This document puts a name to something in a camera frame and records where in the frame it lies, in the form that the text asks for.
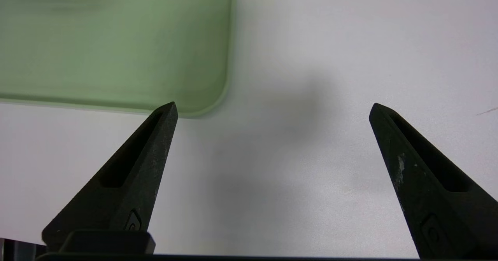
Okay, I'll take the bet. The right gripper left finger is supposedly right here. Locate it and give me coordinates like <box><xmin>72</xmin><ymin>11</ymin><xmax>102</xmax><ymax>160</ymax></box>
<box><xmin>42</xmin><ymin>102</ymin><xmax>179</xmax><ymax>252</ymax></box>

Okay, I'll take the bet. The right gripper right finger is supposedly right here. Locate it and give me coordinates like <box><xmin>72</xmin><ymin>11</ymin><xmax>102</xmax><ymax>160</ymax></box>
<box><xmin>369</xmin><ymin>103</ymin><xmax>498</xmax><ymax>259</ymax></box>

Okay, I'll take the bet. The green plastic tray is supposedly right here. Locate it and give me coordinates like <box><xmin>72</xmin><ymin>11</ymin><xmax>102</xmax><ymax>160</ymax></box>
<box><xmin>0</xmin><ymin>0</ymin><xmax>238</xmax><ymax>118</ymax></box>

